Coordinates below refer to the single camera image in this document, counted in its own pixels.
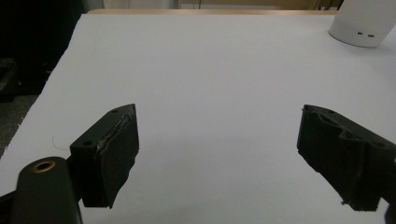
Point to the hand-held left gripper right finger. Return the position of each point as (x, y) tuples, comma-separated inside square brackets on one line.
[(339, 161)]

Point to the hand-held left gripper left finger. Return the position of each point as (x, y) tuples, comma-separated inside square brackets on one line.
[(115, 155)]

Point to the white cylindrical container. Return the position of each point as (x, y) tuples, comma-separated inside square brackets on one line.
[(364, 18)]

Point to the white paper table cover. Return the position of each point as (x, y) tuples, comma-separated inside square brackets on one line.
[(218, 77)]

